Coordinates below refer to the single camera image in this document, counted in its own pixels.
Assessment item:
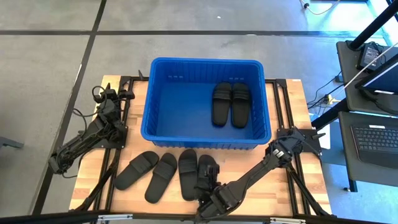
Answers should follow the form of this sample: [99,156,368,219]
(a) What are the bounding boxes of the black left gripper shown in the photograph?
[98,82,136,121]

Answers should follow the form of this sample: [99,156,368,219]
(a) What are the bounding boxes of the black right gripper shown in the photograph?
[194,166,225,218]

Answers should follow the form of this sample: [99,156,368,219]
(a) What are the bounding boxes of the black rubber slide sandal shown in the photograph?
[113,151,160,191]
[230,82,252,129]
[211,82,233,127]
[144,152,178,205]
[178,149,199,202]
[197,154,220,200]

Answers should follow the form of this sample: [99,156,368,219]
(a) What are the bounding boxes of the blue plastic bin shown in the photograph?
[140,57,272,151]

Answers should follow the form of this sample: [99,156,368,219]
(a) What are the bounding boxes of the grey furniture foot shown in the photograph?
[0,136,25,150]

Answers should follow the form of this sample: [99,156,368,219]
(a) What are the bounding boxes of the black crossbeam silver brackets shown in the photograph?
[0,210,398,224]

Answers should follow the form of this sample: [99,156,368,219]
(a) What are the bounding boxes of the yellow power plug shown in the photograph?
[323,93,341,105]

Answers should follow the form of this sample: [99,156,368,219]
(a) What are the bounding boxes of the black operator desk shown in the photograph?
[310,40,398,192]

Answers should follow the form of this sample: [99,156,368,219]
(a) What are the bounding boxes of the black keyboard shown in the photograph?
[350,124,398,170]

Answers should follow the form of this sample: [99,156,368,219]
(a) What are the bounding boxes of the black flat screen monitor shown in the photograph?
[355,54,398,96]

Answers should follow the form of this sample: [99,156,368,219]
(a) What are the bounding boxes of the black power adapter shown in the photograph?
[356,42,388,72]

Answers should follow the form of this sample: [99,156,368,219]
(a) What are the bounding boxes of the black monitor stand pole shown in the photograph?
[349,0,398,50]

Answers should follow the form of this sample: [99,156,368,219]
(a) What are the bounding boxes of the thin white cable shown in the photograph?
[341,42,398,91]

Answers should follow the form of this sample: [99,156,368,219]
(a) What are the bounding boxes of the floor cable with black plug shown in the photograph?
[300,0,340,16]

